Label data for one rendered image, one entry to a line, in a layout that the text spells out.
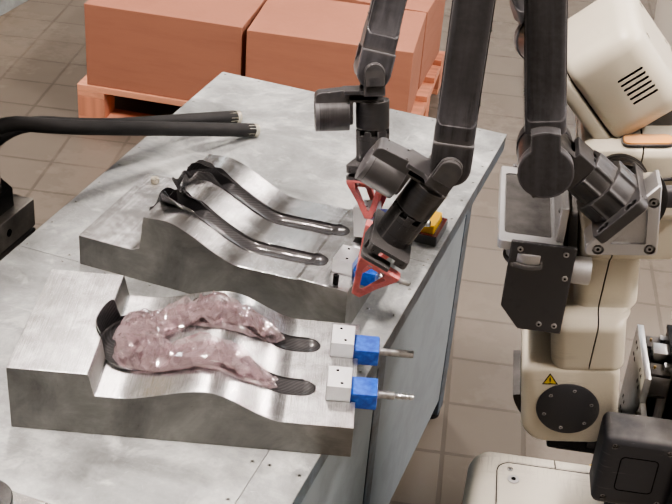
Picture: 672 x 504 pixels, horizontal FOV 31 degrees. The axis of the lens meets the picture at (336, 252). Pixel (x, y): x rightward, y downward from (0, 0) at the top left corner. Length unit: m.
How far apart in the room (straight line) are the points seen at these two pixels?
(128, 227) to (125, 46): 2.19
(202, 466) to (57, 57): 3.43
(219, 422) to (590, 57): 0.74
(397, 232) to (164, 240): 0.50
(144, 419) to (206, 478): 0.13
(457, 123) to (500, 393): 1.70
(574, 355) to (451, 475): 1.04
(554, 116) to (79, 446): 0.82
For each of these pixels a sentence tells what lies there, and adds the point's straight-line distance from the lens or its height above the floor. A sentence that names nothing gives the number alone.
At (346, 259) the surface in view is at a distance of 2.03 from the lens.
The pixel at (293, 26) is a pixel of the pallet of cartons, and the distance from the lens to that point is 4.21.
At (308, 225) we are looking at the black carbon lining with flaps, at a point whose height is 0.88.
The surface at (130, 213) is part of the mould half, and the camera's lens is 2.25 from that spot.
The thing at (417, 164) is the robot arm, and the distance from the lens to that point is 1.72.
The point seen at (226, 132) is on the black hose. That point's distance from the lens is 2.60.
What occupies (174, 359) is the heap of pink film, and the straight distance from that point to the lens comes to 1.81.
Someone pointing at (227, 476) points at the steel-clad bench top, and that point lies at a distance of 1.77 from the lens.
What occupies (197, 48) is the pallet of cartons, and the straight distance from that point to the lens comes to 4.25.
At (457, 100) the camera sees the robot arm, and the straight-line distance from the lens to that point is 1.66.
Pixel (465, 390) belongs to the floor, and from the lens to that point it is 3.28.
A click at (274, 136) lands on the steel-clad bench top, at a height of 0.80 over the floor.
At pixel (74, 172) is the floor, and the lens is 4.19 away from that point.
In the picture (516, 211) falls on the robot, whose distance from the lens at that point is 1.98.
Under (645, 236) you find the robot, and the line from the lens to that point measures 1.76.
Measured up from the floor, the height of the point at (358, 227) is 0.92.
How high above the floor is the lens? 2.00
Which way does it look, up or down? 32 degrees down
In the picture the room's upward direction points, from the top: 5 degrees clockwise
